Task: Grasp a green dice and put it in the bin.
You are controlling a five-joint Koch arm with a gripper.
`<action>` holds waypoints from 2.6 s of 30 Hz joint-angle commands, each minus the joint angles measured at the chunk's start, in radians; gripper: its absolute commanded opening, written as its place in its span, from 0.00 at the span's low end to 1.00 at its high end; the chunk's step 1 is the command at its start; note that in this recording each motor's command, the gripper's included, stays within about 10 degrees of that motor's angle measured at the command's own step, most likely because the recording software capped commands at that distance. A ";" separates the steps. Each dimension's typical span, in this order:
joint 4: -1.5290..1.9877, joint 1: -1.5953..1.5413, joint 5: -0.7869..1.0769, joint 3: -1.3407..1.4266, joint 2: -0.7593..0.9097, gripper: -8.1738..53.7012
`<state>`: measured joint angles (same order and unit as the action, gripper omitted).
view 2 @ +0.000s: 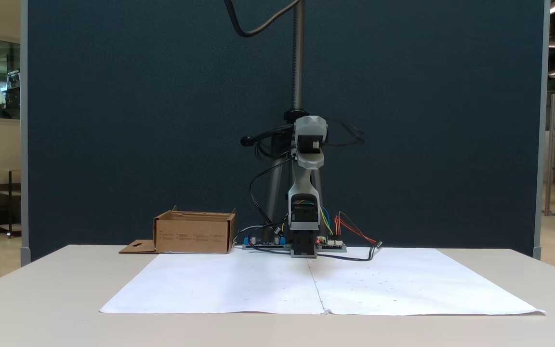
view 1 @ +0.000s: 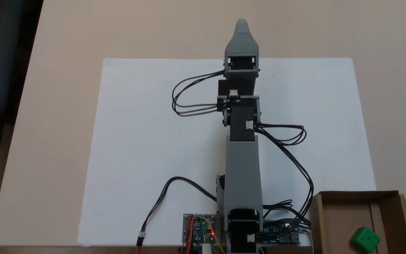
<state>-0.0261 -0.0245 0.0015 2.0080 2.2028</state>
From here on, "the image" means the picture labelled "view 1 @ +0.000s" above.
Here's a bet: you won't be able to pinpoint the black gripper motor cable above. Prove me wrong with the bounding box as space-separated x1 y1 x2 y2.
172 69 227 117

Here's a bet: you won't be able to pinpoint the black shoulder motor cable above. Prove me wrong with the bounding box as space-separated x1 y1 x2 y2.
262 199 311 227

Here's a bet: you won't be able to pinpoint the white paper sheet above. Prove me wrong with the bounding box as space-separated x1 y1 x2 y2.
77 58 377 247

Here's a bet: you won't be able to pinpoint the green dice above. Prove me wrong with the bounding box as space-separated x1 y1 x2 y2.
350 226 381 254

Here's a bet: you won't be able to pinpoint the yellow wire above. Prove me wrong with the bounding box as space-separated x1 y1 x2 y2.
197 215 227 254

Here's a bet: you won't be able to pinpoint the black elbow motor cable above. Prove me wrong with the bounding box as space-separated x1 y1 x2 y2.
255 128 314 227

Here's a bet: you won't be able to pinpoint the orange wires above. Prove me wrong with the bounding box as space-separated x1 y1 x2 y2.
185 216 195 254

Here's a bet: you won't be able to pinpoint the circuit board with red LED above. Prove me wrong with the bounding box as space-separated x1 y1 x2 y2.
183 213 225 244

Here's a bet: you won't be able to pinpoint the black power cable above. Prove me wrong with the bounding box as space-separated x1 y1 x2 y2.
135 176 222 254

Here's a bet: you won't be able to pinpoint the blue circuit board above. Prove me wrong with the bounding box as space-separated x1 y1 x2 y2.
259 220 301 246

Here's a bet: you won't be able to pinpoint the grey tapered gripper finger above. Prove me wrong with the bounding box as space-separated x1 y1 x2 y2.
225 19 259 58

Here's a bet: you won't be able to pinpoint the brown cardboard box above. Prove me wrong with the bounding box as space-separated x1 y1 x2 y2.
308 190 406 254

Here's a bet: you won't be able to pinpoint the black wrist motor cable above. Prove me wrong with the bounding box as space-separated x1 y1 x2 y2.
254 123 308 146

